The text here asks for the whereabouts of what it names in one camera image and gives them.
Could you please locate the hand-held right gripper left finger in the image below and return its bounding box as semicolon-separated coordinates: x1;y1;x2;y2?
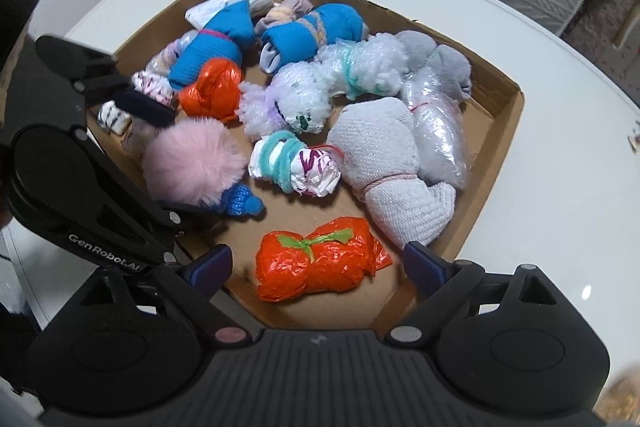
80;244;251;348

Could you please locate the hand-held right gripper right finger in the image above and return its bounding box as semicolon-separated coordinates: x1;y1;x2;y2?
384;241;566;348

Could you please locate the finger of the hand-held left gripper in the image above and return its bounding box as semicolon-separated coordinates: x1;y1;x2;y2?
35;34;177;128
70;126;223;260

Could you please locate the small white purple patterned bundle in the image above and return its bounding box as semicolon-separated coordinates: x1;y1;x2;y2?
131;71;176;106

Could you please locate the small white striped bundle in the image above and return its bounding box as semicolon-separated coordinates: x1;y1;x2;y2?
97;101;133;135

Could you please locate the translucent lilac plastic bundle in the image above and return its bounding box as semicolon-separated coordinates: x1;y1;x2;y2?
145;29;196;75

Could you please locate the pink fur pompom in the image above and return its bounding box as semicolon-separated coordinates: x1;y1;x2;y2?
141;118;247;208

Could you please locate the plain orange plastic bundle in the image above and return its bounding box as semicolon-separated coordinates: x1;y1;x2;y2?
177;58;244;124

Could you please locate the blue knit ball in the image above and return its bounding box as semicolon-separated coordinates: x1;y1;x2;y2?
212;182;266;217

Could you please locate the blue sock bundle pink band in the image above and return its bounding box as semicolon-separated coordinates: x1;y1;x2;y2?
168;1;256;90

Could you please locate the orange plastic bundle green tie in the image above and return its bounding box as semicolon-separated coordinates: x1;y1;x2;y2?
255;217;393;303

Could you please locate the shallow cardboard box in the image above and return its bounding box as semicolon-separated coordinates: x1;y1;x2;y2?
85;0;525;333

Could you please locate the large white knit sock bundle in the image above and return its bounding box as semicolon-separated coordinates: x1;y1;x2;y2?
326;98;457;250

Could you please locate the white purple bundle teal wrap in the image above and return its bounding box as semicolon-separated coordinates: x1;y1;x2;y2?
248;130;343;198

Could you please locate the clear plastic bag bundle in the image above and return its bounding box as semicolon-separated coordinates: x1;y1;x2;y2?
400;67;473;190

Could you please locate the white foam bundle lilac tie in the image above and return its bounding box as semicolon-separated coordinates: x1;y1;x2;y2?
236;62;333;140

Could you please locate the lilac sock bundle yellow band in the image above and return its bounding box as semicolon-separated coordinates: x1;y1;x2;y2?
254;0;316;40

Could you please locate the grey sock bundle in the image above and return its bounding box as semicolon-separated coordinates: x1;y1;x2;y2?
397;29;473;100

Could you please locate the blue sock bundle beige rope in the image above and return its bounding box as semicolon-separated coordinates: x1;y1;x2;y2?
259;3;370;75

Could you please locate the white foam bundle teal tie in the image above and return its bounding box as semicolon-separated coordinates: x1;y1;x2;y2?
315;32;408;100

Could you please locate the tan speckled object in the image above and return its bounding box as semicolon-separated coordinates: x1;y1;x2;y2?
597;357;640;427

